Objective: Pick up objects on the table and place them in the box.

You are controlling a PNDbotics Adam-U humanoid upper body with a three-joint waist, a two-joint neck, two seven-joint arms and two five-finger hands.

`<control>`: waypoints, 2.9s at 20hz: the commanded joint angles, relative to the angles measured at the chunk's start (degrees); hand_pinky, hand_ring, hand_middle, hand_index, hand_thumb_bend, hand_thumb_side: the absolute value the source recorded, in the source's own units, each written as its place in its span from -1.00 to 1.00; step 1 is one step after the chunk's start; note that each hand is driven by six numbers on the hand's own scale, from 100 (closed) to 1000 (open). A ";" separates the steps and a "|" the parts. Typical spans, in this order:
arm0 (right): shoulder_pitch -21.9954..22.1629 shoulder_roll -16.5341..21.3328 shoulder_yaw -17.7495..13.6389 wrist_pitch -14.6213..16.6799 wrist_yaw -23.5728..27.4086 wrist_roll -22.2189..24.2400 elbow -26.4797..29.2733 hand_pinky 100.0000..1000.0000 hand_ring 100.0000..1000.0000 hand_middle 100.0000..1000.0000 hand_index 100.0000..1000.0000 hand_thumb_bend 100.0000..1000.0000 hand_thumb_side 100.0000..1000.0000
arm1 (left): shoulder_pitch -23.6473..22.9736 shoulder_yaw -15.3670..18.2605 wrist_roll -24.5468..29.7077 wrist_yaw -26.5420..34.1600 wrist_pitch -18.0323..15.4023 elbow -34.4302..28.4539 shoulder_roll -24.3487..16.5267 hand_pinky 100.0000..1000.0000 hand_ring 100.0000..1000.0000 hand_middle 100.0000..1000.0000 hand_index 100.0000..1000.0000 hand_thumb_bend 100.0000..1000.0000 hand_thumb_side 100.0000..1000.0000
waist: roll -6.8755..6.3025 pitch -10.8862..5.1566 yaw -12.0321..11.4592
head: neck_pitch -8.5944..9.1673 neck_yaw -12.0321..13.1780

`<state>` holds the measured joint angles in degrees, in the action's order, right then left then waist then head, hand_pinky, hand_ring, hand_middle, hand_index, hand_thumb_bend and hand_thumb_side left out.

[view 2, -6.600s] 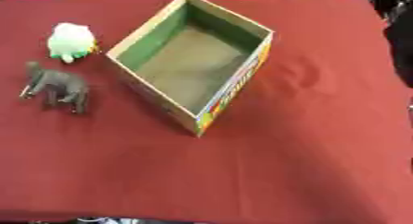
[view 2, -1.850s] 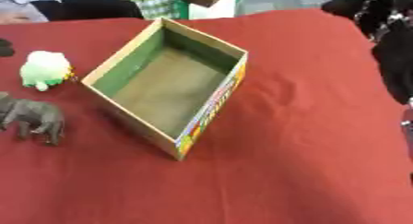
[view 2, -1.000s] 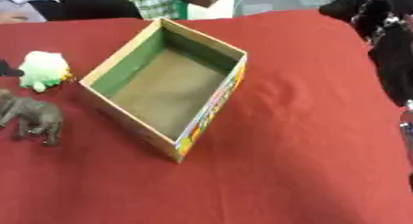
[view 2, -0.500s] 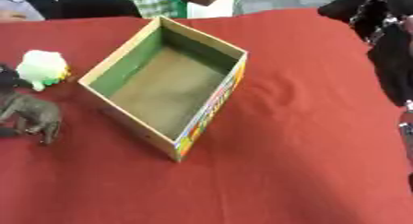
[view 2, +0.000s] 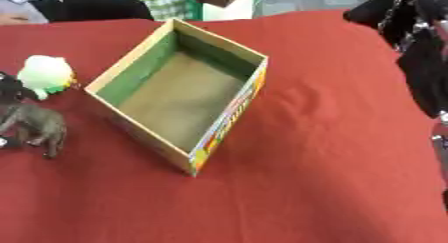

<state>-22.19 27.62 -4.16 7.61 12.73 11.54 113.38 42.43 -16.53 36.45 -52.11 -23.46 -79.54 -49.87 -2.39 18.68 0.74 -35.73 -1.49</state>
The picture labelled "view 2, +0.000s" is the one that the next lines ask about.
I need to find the white and brown board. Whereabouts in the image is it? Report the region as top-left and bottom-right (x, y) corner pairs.
(190, 0), (259, 22)

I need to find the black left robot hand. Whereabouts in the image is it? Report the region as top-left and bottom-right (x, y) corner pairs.
(0, 71), (28, 103)

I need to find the white and green soft toy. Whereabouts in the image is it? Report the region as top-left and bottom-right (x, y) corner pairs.
(15, 54), (81, 101)

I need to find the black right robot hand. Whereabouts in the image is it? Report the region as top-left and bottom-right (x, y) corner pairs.
(341, 0), (448, 119)

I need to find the person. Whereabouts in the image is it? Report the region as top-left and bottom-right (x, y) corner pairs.
(0, 0), (65, 26)

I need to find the grey toy animal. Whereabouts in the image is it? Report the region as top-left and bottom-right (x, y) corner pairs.
(0, 101), (70, 160)

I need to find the black bag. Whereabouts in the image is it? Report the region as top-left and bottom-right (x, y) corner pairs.
(28, 0), (156, 23)

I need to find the green white checked fabric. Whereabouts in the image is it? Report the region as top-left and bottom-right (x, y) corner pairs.
(117, 0), (205, 22)

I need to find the tan cardboard box green inside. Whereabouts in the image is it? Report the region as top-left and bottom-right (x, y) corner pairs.
(84, 17), (272, 177)

